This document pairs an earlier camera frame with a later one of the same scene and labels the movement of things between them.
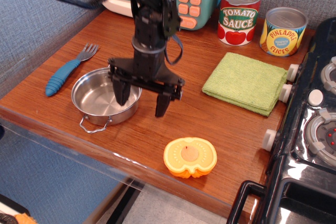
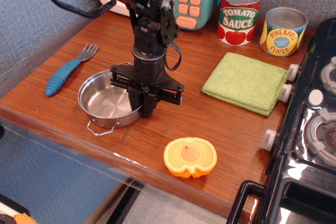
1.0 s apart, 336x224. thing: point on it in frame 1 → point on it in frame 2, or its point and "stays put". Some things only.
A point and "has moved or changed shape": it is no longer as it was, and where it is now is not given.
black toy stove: (301, 185) stays put
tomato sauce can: (238, 14) stays put
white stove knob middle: (285, 91) stays put
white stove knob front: (269, 139) stays put
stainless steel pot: (93, 92) has moved or changed shape
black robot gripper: (148, 70) → (148, 73)
